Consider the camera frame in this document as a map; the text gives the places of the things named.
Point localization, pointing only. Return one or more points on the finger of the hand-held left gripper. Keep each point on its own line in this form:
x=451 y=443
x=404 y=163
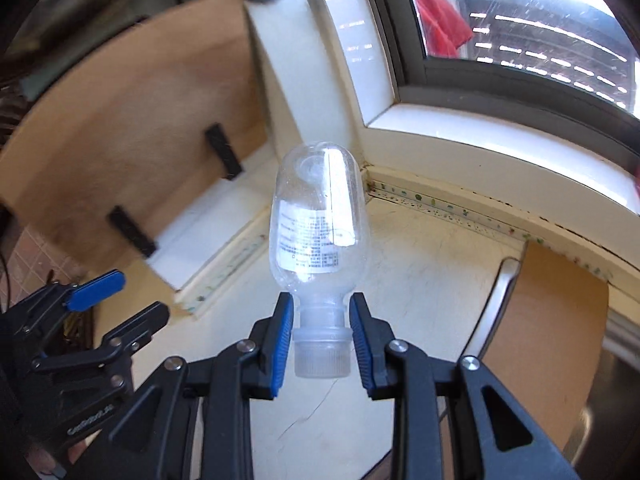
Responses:
x=137 y=327
x=95 y=290

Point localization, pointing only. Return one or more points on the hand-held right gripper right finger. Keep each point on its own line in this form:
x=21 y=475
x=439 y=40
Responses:
x=362 y=350

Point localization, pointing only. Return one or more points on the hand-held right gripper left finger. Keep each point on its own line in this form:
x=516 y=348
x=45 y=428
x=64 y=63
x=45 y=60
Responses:
x=282 y=345

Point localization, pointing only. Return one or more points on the small clear plastic bottle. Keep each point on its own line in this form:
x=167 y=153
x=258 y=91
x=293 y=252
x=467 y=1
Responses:
x=317 y=240

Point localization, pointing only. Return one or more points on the wooden cutting board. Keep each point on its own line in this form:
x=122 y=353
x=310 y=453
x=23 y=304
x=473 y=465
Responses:
x=135 y=125

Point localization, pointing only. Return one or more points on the black cutting board rack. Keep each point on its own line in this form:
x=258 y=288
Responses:
x=224 y=155

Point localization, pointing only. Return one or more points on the brown cardboard sheet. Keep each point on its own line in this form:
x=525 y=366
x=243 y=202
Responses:
x=555 y=330

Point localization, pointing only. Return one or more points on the stainless steel sink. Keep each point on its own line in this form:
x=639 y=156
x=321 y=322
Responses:
x=612 y=390

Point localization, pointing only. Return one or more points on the dark framed window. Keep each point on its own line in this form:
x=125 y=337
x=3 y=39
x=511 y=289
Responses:
x=415 y=80

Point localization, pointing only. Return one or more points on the red cloth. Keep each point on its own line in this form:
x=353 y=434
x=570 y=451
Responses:
x=440 y=20

